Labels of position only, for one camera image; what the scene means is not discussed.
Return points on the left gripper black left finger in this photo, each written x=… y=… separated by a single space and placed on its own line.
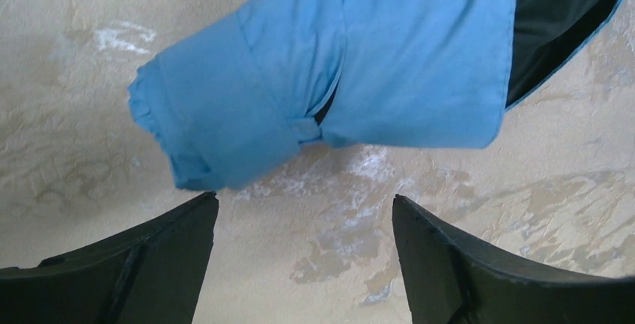
x=150 y=273

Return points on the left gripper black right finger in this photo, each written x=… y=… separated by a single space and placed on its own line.
x=451 y=276

